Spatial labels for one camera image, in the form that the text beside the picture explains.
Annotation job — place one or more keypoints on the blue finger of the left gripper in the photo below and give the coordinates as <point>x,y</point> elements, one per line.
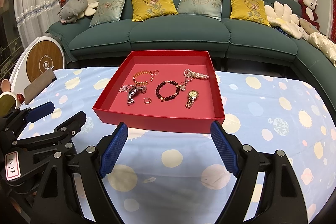
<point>69,128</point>
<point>40,112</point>

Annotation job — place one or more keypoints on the silver wristwatch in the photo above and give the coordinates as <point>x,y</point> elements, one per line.
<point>133,92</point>

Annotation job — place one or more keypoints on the grey-green cushion right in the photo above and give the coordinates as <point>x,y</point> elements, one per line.
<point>209,8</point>

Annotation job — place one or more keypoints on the white exercise machine wood disc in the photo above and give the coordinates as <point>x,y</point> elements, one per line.
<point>42,54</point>

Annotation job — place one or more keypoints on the white mushroom toy mirror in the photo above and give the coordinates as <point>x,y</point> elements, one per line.
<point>8,99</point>

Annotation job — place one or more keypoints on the gold chain bangle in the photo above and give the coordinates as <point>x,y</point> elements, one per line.
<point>143,78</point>

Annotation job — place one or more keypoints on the planet print blue tablecloth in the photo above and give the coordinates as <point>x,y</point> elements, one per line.
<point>164,177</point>

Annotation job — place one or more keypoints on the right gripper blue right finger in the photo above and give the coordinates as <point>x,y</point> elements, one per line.
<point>225,149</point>

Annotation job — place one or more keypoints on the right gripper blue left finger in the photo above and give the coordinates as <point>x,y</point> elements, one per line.
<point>109,149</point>

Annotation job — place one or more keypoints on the beige small cushion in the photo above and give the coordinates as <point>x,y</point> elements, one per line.
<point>307,26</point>

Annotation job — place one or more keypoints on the red shallow box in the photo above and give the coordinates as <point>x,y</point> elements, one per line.
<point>162,107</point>

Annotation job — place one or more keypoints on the yellow cushion right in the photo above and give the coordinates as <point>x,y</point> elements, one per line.
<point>249,10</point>

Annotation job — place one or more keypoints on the brown cloth pad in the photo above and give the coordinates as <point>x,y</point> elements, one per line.
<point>38,85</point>

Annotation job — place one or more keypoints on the red monkey plush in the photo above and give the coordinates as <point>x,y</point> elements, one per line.
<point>308,11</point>

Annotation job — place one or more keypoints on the gold wristwatch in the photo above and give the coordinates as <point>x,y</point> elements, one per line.
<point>191,97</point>

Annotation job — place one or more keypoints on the grey pig plush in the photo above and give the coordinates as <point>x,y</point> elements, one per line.
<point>72,11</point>

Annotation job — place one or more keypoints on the yellow cushion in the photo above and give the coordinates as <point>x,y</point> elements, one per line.
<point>146,9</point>
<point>249,10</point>

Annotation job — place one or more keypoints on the cream satin blanket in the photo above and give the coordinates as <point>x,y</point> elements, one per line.
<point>322,42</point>

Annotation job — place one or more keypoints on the green sectional sofa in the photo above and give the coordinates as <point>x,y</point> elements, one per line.
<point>225,37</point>

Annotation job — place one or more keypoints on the yellow cushion left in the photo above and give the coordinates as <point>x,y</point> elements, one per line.
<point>146,9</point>

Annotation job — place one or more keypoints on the grey-green cushion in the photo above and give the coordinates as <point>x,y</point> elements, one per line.
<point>107,11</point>
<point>209,8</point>

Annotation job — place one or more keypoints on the white flower cushion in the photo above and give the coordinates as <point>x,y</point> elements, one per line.
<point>280,15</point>

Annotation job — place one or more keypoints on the grey-green cushion left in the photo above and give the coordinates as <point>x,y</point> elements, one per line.
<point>107,11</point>

